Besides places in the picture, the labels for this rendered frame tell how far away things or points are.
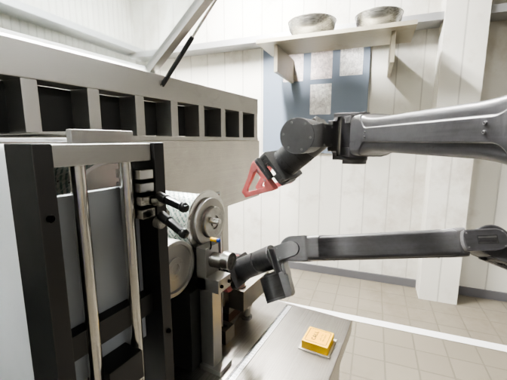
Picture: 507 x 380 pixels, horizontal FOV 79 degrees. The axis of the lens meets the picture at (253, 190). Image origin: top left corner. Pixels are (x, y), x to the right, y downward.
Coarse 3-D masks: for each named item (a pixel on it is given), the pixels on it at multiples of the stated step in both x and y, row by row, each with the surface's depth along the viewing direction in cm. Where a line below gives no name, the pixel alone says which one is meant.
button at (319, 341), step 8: (312, 328) 85; (304, 336) 82; (312, 336) 82; (320, 336) 82; (328, 336) 82; (304, 344) 80; (312, 344) 79; (320, 344) 79; (328, 344) 79; (320, 352) 78; (328, 352) 78
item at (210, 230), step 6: (210, 210) 71; (216, 210) 73; (204, 216) 70; (210, 216) 71; (216, 216) 74; (222, 216) 75; (204, 222) 69; (222, 222) 75; (204, 228) 70; (210, 228) 71; (216, 228) 73; (204, 234) 71; (210, 234) 72; (216, 234) 73
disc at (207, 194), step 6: (204, 192) 72; (210, 192) 74; (198, 198) 70; (204, 198) 72; (192, 204) 68; (198, 204) 70; (222, 204) 78; (192, 210) 68; (192, 216) 68; (186, 222) 67; (192, 234) 69; (192, 240) 69; (192, 246) 69; (198, 246) 71
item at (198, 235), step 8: (208, 200) 71; (216, 200) 74; (200, 208) 69; (200, 216) 69; (224, 216) 78; (192, 224) 68; (200, 224) 69; (200, 232) 70; (200, 240) 70; (208, 240) 73
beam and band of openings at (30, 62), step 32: (0, 64) 62; (32, 64) 67; (64, 64) 73; (96, 64) 80; (0, 96) 69; (32, 96) 68; (64, 96) 81; (96, 96) 81; (128, 96) 93; (160, 96) 100; (192, 96) 114; (224, 96) 133; (0, 128) 69; (32, 128) 68; (64, 128) 81; (96, 128) 82; (128, 128) 95; (160, 128) 109; (192, 128) 121; (224, 128) 135; (256, 128) 161
